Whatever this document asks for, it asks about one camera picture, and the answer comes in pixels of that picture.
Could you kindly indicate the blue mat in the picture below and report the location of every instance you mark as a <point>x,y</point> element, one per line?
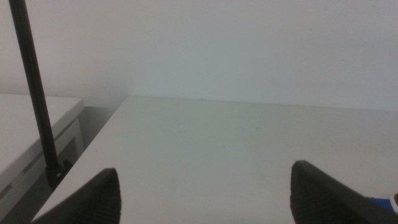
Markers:
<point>381,202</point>

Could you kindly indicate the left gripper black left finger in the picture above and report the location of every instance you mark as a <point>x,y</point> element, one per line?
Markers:
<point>96,202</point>

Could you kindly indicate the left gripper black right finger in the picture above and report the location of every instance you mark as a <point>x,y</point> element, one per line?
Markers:
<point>320,199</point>

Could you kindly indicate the white side table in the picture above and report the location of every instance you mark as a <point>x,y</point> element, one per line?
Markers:
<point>21,124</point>

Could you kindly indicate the white and black shoe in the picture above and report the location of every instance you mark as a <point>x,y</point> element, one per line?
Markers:
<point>395,200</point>

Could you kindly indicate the black stand pole with clamp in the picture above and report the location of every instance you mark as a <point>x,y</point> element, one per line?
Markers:
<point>34,87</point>

